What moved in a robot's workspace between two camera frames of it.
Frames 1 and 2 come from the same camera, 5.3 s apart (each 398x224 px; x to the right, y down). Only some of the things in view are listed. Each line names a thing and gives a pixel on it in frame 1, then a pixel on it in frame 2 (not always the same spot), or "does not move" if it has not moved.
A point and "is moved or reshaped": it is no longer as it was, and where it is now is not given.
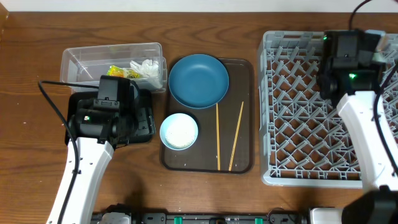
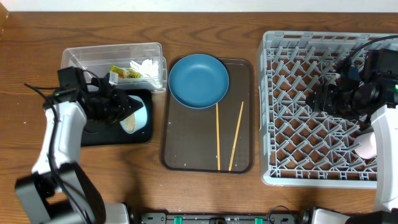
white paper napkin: [148, 68] does not move
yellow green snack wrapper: [115, 71] does not move
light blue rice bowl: [178, 131] is moved or reshaped
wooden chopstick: [236, 142] does not move
